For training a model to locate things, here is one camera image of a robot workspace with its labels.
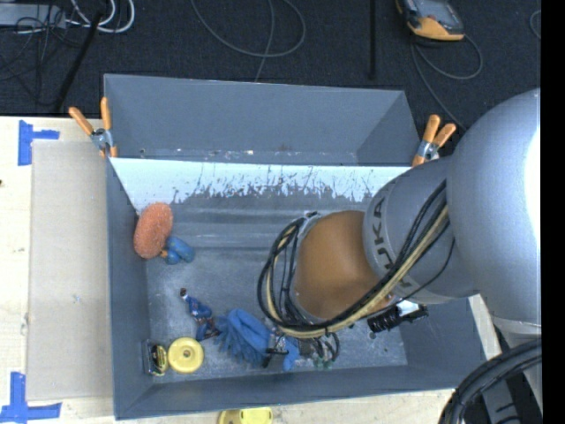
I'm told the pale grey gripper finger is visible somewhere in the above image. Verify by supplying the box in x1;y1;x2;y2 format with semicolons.
263;346;287;369

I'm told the blue cloth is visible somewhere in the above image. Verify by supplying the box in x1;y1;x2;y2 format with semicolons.
215;307;302;373

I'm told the yellow flat round thing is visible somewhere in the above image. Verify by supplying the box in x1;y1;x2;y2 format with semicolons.
217;406;275;424

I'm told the small blue toy figure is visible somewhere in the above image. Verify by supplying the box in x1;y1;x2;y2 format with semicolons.
179;287;222;342

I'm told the yellow round wheel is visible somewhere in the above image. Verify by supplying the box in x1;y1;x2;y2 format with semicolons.
167;336;206;375

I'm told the blue and yellow toy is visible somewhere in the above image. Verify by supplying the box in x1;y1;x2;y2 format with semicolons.
160;235;197;266

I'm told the orange-brown round scrubber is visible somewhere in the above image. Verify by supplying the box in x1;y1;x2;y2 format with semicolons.
132;201;175;261

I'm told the grey metal bin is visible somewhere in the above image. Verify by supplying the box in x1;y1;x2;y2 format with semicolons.
102;73;487;421

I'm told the pale wood board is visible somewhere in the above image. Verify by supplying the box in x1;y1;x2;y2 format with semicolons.
25;139;117;402

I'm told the black cylinder on white bracket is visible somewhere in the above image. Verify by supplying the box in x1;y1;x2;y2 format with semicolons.
366;301;430;334

